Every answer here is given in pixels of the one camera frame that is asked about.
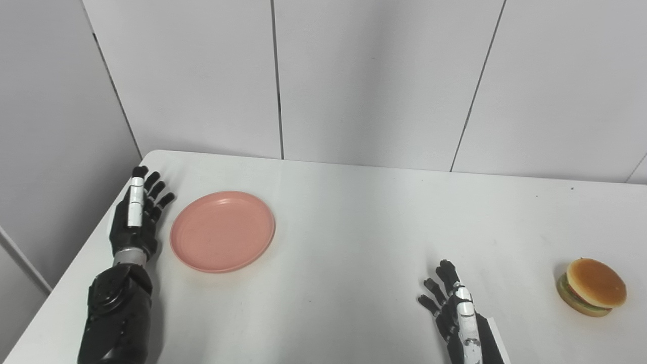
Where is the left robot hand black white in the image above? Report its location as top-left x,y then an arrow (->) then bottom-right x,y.
108,165 -> 176,263

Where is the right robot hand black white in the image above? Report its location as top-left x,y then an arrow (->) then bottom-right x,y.
418,259 -> 511,364

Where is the pink round plate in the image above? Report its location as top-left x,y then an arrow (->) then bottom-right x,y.
170,191 -> 276,274

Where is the toy hamburger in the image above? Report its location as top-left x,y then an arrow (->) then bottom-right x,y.
556,258 -> 628,318

